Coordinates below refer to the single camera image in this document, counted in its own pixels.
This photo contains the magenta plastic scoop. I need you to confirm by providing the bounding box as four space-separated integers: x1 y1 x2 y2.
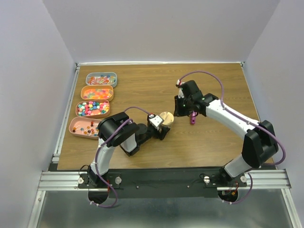
190 111 197 125

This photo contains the clear plastic jar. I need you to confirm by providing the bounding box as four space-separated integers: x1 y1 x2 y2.
161 123 173 129

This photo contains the white jar lid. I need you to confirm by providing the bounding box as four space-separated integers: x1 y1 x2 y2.
160 112 174 124

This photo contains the pink tray of candies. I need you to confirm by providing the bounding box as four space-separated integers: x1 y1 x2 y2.
75 99 110 118

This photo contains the pink tray of lollipops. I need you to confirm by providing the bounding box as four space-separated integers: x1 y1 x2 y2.
68 117 101 140

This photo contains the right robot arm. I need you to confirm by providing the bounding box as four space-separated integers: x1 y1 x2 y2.
173 80 278 186

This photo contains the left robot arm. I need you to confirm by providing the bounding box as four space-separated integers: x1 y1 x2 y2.
88 112 171 188

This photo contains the orange tray of gummies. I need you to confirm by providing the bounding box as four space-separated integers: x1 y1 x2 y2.
80 85 114 101

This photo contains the grey tray of candy sticks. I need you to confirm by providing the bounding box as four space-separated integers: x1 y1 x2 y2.
85 72 118 87

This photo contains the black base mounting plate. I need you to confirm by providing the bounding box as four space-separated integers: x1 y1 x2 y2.
78 167 248 199

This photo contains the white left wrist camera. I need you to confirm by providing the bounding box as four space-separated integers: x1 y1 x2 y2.
148 114 164 130

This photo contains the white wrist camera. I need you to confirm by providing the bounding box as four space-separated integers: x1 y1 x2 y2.
148 114 164 130
176 80 184 99

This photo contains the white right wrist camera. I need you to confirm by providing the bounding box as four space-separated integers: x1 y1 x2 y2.
176 80 184 99

